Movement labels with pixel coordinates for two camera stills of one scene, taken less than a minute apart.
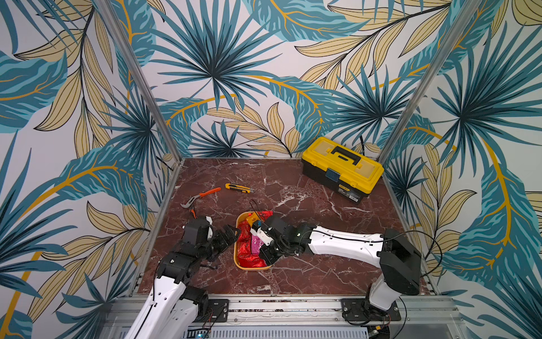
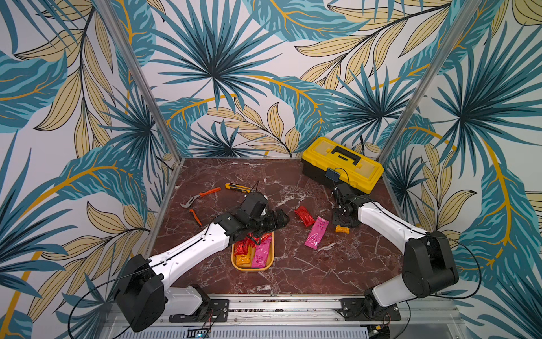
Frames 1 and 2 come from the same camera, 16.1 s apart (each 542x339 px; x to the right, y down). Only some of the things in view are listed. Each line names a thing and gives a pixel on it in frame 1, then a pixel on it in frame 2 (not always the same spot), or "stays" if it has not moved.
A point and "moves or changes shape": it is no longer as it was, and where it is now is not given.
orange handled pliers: (189, 204) stays
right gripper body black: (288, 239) → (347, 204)
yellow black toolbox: (350, 173) stays
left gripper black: (225, 244) → (273, 224)
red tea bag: (246, 258) → (241, 246)
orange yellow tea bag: (253, 218) moves or changes shape
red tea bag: (244, 240) → (305, 215)
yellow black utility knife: (236, 187) stays
